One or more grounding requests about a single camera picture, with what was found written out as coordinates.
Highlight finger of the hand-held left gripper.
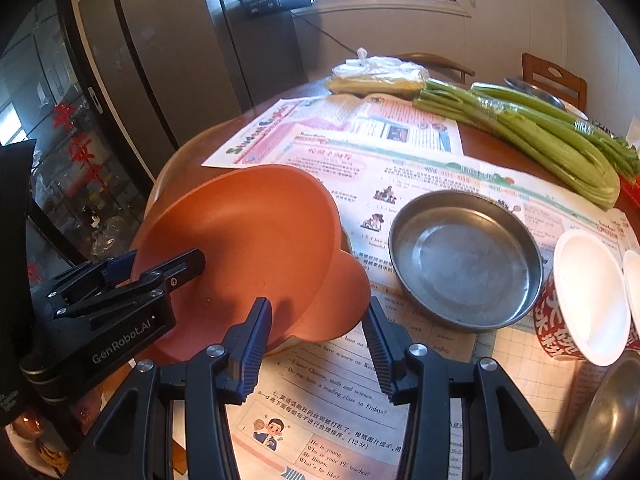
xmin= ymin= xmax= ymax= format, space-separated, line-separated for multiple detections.
xmin=95 ymin=248 xmax=206 ymax=312
xmin=31 ymin=255 xmax=136 ymax=311

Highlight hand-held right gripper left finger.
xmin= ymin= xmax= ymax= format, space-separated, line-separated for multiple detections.
xmin=65 ymin=297 xmax=274 ymax=480

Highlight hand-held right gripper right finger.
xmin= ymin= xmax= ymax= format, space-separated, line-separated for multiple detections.
xmin=362 ymin=309 xmax=576 ymax=480

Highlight orange plastic bowl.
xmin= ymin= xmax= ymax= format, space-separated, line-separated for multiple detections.
xmin=131 ymin=164 xmax=372 ymax=364

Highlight white paper bowl red print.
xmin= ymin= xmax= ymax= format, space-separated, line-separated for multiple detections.
xmin=622 ymin=250 xmax=640 ymax=352
xmin=534 ymin=230 xmax=634 ymax=367

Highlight round steel dish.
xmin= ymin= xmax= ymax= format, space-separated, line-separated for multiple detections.
xmin=388 ymin=190 xmax=545 ymax=334

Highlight glass door with red characters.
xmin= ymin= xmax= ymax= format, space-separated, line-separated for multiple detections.
xmin=0 ymin=0 xmax=147 ymax=281

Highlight green banner newspaper sheet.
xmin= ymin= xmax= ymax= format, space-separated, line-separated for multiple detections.
xmin=278 ymin=127 xmax=640 ymax=341

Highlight grey refrigerator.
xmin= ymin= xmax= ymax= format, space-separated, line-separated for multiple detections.
xmin=76 ymin=0 xmax=251 ymax=162

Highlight pink printed newspaper sheet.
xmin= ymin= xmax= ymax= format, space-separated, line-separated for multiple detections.
xmin=202 ymin=93 xmax=464 ymax=169

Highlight grey tall cabinet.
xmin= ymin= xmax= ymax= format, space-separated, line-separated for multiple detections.
xmin=209 ymin=0 xmax=309 ymax=112

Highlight large steel plate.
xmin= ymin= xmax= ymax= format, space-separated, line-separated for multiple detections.
xmin=560 ymin=354 xmax=640 ymax=480

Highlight thick celery bunch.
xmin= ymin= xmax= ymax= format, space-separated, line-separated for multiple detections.
xmin=414 ymin=79 xmax=622 ymax=211

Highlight plastic bag of yellow noodles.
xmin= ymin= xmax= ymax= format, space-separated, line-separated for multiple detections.
xmin=325 ymin=48 xmax=432 ymax=100

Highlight wooden chair with curved back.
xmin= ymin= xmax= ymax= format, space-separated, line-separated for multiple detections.
xmin=394 ymin=52 xmax=477 ymax=86

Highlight thin celery bunch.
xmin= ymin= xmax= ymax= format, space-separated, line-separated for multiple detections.
xmin=470 ymin=82 xmax=640 ymax=182

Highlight steel bowl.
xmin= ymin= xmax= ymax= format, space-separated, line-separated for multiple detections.
xmin=504 ymin=77 xmax=567 ymax=112

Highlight wooden chair with cutout back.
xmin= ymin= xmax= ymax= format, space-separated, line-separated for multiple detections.
xmin=521 ymin=52 xmax=588 ymax=112

